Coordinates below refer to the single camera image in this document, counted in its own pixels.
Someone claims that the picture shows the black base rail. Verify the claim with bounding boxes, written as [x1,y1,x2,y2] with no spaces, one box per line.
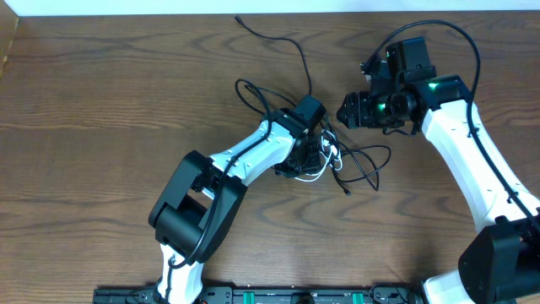
[92,284,424,304]

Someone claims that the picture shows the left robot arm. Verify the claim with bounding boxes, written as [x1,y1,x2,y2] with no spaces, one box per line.
[148,95,326,303]

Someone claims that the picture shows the black USB cable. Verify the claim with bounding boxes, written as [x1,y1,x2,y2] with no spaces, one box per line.
[320,113,392,198]

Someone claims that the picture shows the white USB cable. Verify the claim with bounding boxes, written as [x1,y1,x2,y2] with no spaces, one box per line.
[294,128,343,183]

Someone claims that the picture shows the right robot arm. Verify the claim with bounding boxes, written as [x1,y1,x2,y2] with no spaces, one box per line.
[337,37,539,303]

